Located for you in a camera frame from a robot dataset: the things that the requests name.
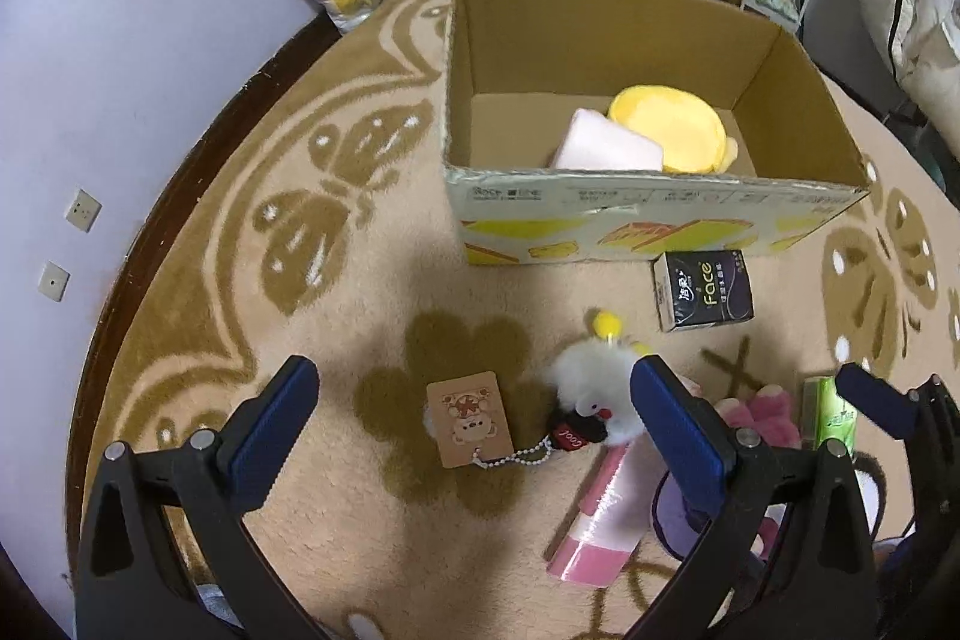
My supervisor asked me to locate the white wall socket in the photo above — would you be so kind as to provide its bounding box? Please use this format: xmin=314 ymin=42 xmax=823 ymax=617
xmin=66 ymin=188 xmax=102 ymax=234
xmin=39 ymin=261 xmax=71 ymax=302

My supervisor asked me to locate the white fluffy plush toy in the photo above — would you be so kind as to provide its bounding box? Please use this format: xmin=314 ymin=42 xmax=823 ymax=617
xmin=544 ymin=308 xmax=661 ymax=450

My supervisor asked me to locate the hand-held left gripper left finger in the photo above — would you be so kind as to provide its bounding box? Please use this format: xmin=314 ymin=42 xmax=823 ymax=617
xmin=75 ymin=355 xmax=320 ymax=640

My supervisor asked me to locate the cardboard box with yellow print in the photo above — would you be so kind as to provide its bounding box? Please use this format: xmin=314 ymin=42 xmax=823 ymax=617
xmin=442 ymin=0 xmax=872 ymax=266

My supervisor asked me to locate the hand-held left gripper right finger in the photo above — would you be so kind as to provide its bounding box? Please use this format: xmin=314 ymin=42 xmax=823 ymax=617
xmin=630 ymin=355 xmax=878 ymax=640

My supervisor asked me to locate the pale pink soft roll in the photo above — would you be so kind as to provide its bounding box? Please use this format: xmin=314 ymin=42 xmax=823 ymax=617
xmin=547 ymin=109 xmax=667 ymax=170

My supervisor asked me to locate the yellow plush toy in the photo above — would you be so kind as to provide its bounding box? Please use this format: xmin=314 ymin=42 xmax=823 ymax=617
xmin=609 ymin=85 xmax=740 ymax=175

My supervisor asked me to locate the pink and white tissue pack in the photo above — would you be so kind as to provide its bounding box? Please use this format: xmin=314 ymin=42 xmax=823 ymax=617
xmin=546 ymin=441 xmax=661 ymax=587

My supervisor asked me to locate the brown tag card with chain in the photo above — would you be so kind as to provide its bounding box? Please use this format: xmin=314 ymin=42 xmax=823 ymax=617
xmin=426 ymin=370 xmax=556 ymax=470

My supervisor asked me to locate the black tissue pack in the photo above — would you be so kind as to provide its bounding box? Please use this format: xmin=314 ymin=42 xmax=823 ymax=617
xmin=652 ymin=250 xmax=755 ymax=333

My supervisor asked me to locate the pink bear plush toy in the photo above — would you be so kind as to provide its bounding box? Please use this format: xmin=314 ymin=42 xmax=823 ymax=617
xmin=682 ymin=381 xmax=800 ymax=558

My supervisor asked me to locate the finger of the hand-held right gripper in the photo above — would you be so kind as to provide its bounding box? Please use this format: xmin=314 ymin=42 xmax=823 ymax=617
xmin=835 ymin=362 xmax=920 ymax=438

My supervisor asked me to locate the green tissue pack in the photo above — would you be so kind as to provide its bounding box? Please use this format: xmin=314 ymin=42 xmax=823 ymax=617
xmin=802 ymin=376 xmax=857 ymax=453

